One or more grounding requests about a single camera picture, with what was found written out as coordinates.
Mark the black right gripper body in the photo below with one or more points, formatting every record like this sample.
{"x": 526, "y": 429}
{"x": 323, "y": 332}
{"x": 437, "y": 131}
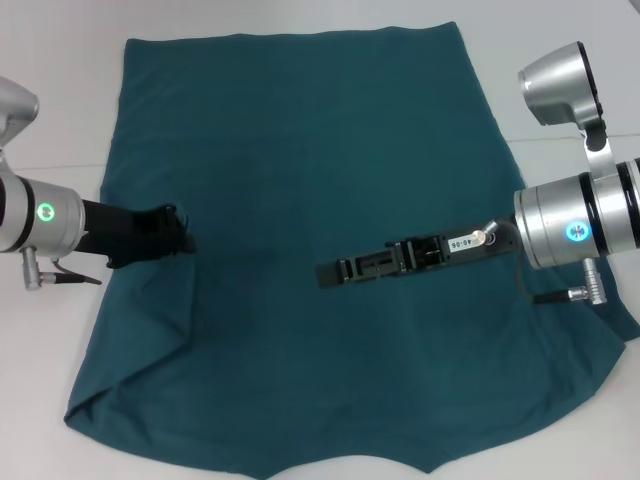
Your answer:
{"x": 450, "y": 247}

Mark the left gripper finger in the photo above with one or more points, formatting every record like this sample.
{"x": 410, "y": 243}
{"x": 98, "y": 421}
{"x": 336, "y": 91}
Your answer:
{"x": 181, "y": 232}

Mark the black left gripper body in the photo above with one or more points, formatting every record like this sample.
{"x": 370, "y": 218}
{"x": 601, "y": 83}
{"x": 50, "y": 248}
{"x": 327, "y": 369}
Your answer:
{"x": 125, "y": 237}

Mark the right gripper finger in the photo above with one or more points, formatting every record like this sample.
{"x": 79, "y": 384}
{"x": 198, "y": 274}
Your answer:
{"x": 360, "y": 267}

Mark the teal blue t-shirt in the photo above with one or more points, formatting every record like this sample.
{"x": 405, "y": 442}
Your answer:
{"x": 300, "y": 175}

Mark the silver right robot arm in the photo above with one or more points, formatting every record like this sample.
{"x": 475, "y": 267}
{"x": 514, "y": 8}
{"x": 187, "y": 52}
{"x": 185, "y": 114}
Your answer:
{"x": 555, "y": 220}

